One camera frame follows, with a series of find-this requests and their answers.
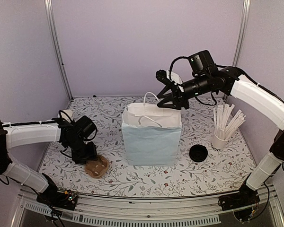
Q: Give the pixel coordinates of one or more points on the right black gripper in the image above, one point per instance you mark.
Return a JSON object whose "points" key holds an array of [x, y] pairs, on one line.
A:
{"points": [[178, 101]]}

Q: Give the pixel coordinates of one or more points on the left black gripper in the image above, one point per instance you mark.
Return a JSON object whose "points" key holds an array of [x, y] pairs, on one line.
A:
{"points": [[92, 154]]}

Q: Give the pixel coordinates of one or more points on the brown cardboard cup carrier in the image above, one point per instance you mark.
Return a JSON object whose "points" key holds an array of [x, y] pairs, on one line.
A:
{"points": [[97, 168]]}

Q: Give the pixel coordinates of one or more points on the white paper bag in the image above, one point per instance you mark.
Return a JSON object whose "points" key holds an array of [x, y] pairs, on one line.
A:
{"points": [[151, 134]]}

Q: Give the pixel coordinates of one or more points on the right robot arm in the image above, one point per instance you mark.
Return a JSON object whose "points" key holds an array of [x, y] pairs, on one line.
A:
{"points": [[209, 77]]}

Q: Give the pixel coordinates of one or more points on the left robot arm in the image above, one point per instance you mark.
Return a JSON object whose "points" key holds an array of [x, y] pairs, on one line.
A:
{"points": [[63, 129]]}

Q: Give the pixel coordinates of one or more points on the stack of black cups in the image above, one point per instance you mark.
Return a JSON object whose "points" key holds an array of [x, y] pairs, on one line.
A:
{"points": [[66, 114]]}

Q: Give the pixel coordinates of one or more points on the stack of black lids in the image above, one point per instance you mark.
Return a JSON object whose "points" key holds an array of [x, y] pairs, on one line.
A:
{"points": [[198, 153]]}

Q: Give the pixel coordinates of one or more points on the white cup holding straws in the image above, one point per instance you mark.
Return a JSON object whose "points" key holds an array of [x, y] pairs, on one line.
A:
{"points": [[218, 144]]}

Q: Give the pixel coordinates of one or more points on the floral table mat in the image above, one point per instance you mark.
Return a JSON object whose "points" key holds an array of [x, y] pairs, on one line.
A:
{"points": [[220, 172]]}

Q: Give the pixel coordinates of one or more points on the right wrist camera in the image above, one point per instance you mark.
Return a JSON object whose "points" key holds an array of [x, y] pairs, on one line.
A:
{"points": [[166, 77]]}

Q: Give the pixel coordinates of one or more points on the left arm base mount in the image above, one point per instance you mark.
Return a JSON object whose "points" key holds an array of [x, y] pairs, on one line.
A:
{"points": [[53, 198]]}

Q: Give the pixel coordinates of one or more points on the right aluminium frame post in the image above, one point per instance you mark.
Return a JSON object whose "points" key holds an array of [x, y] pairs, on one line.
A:
{"points": [[242, 31]]}

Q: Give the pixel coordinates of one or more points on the aluminium frame post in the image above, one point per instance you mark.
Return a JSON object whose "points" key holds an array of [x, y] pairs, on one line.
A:
{"points": [[242, 31], [56, 47]]}

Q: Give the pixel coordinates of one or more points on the front aluminium rail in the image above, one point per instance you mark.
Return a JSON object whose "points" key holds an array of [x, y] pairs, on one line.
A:
{"points": [[108, 211]]}

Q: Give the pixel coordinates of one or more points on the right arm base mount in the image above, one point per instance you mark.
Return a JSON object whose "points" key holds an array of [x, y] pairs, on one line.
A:
{"points": [[243, 204]]}

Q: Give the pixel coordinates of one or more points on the left aluminium frame post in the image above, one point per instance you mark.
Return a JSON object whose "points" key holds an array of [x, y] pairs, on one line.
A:
{"points": [[56, 47]]}

